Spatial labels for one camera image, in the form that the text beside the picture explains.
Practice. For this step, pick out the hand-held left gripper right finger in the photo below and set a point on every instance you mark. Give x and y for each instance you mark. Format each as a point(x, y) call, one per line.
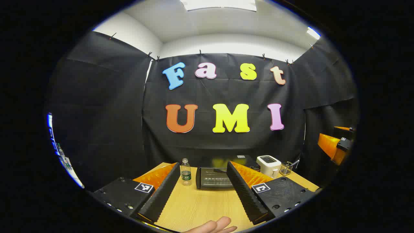
point(245, 194)

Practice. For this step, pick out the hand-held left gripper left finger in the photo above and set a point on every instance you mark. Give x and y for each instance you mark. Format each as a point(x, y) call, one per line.
point(161, 197)

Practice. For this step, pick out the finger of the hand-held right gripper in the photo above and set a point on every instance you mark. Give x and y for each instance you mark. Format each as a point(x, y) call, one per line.
point(343, 132)
point(328, 145)

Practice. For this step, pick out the black electric oven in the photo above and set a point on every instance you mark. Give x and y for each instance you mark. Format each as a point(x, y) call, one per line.
point(213, 178)

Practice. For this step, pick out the clear plastic water bottle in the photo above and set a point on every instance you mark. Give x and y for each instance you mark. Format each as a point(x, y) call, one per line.
point(186, 176)

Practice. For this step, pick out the white toaster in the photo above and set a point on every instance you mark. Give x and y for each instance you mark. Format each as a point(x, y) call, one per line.
point(268, 166)

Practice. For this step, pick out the metal utensil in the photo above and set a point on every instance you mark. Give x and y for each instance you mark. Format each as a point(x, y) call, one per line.
point(296, 162)

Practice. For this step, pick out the white side table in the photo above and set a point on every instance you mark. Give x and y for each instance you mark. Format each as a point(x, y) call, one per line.
point(72, 176)

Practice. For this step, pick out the ceiling light panel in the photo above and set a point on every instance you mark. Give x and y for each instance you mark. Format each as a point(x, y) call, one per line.
point(220, 4)
point(313, 32)

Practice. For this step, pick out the black backdrop cloth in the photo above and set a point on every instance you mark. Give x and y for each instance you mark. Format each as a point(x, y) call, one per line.
point(210, 94)

